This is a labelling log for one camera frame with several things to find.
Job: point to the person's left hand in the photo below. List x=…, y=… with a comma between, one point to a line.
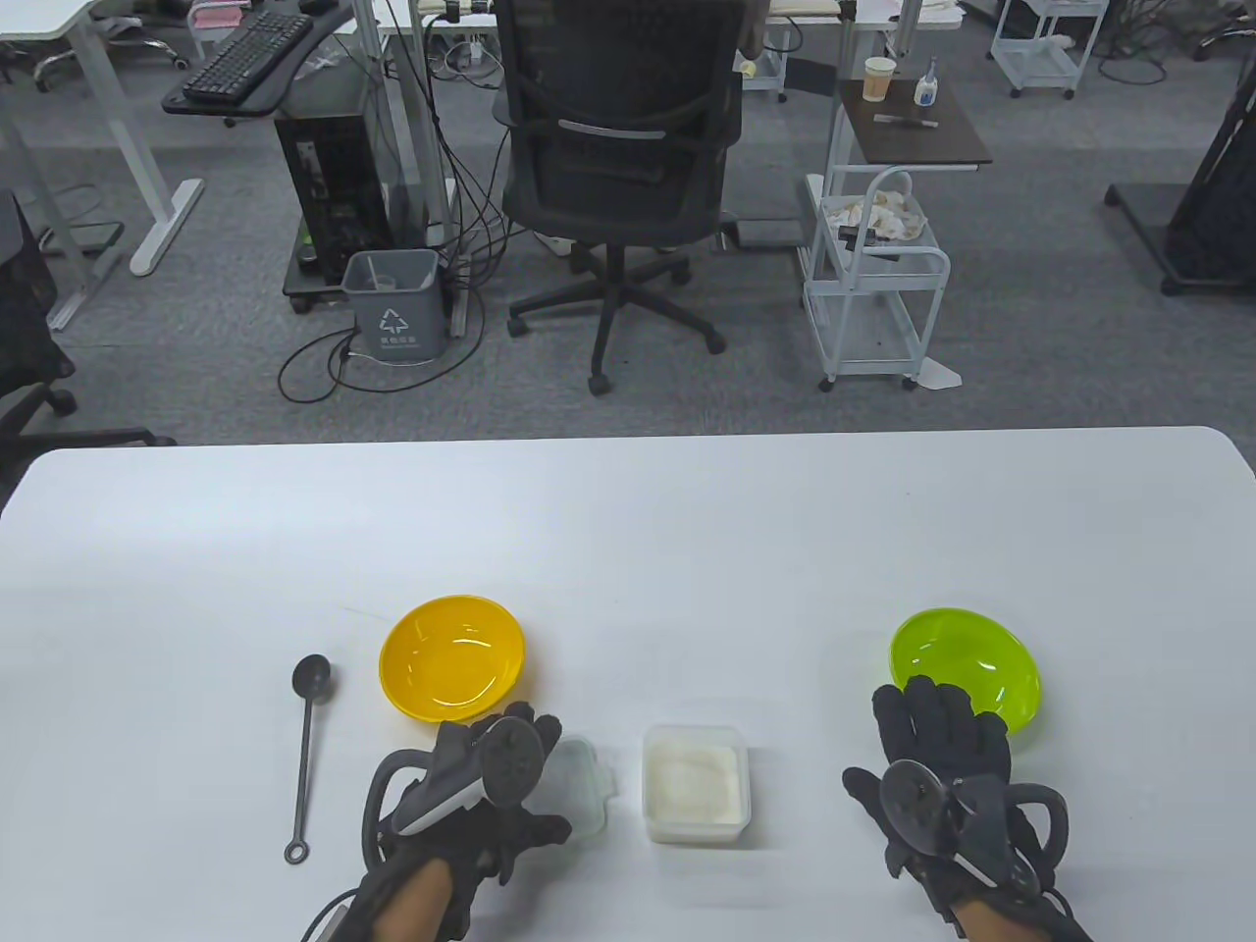
x=461, y=756

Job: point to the person's right hand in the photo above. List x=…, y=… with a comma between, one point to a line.
x=942, y=731

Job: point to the green bowl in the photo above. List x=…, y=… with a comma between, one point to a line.
x=967, y=653

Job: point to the yellow bowl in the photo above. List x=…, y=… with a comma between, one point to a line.
x=442, y=657

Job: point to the clear container lid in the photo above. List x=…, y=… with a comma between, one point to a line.
x=584, y=785

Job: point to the black spoon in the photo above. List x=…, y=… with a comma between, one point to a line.
x=311, y=677

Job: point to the white sugar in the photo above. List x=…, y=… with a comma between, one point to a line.
x=692, y=780

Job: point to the clear plastic sugar container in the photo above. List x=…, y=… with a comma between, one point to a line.
x=697, y=835

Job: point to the person's right forearm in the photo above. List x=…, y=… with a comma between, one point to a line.
x=986, y=927

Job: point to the person's left forearm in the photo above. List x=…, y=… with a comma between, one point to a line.
x=417, y=903

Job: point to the black and white controller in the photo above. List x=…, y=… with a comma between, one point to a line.
x=510, y=760
x=913, y=797

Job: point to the white rolling basket cart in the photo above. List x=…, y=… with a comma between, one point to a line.
x=868, y=324

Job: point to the grey waste bin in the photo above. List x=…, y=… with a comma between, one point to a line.
x=397, y=314

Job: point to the crumpled white cloth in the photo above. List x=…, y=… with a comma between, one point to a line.
x=888, y=211

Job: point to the black equipment stand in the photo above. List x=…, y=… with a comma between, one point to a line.
x=1217, y=216

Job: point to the black computer tower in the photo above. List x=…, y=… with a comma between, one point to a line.
x=329, y=186

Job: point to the dark brown side table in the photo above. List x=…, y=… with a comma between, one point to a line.
x=903, y=147

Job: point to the dark pen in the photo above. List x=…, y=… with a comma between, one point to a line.
x=905, y=120

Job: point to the black armchair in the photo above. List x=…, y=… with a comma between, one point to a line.
x=25, y=314

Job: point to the black mesh office chair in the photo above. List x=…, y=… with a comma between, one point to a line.
x=618, y=147

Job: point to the small white bottle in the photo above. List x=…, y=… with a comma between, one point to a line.
x=925, y=90

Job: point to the paper cup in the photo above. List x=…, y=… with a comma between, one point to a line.
x=879, y=78

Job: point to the small white cart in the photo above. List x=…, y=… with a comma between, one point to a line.
x=765, y=69

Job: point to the black keyboard tray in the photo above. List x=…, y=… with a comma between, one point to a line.
x=285, y=90

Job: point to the black keyboard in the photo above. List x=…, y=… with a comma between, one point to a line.
x=245, y=54

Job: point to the pink box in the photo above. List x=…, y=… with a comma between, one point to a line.
x=216, y=15

